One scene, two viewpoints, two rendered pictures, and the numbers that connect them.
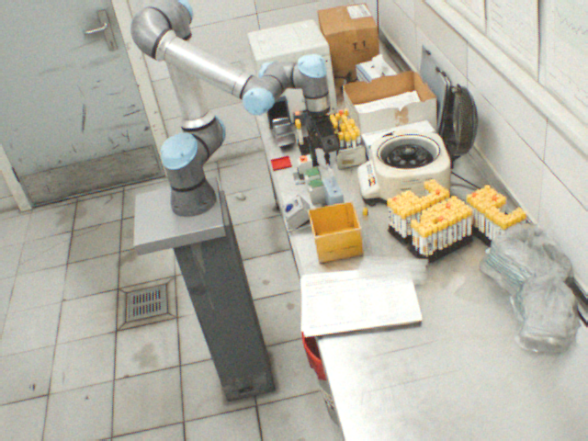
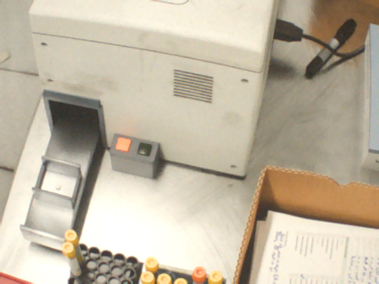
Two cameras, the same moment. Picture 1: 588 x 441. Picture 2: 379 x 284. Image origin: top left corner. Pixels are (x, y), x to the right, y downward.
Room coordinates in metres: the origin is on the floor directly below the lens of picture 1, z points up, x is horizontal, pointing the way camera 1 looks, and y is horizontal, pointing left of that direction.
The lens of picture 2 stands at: (1.74, -0.31, 1.90)
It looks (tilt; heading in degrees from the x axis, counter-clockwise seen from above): 61 degrees down; 15
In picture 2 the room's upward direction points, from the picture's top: 2 degrees clockwise
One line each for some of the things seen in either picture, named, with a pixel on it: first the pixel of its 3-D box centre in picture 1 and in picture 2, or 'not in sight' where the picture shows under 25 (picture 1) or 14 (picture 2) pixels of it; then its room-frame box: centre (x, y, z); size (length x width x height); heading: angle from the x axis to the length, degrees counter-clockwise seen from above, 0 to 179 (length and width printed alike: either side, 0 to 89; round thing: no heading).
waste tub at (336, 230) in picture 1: (335, 231); not in sight; (1.48, -0.12, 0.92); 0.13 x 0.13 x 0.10; 0
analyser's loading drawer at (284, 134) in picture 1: (281, 125); (61, 170); (2.17, -0.04, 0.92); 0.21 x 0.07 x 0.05; 3
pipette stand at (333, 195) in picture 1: (334, 199); not in sight; (1.64, -0.15, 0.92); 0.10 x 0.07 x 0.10; 5
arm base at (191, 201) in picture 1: (190, 190); not in sight; (1.78, 0.30, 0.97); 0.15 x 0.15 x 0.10
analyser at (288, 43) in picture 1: (292, 73); (166, 18); (2.37, -0.12, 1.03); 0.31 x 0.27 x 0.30; 3
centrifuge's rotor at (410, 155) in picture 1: (409, 159); not in sight; (1.72, -0.41, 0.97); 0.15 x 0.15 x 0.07
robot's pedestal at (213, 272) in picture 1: (225, 305); not in sight; (1.78, 0.30, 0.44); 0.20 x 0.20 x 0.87; 3
